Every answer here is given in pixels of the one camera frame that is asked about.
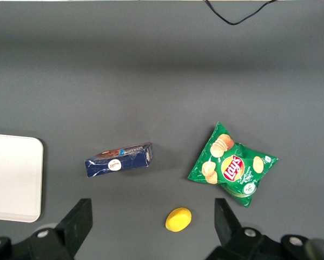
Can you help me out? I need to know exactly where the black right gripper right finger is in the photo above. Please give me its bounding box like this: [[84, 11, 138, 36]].
[[204, 198, 283, 260]]

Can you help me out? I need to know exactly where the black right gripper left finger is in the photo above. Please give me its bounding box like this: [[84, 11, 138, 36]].
[[29, 198, 94, 260]]

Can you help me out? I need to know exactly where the blue cookie box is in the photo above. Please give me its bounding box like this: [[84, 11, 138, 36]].
[[84, 142, 154, 179]]

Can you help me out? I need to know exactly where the beige plastic tray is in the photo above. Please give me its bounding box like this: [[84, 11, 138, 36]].
[[0, 133, 44, 223]]

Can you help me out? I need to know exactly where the yellow lemon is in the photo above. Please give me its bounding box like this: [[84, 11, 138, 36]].
[[165, 207, 193, 233]]

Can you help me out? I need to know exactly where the green chips bag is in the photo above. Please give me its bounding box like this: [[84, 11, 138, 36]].
[[187, 121, 279, 209]]

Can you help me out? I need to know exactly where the thin black table-edge cable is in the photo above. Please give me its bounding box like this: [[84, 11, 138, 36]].
[[204, 0, 278, 26]]

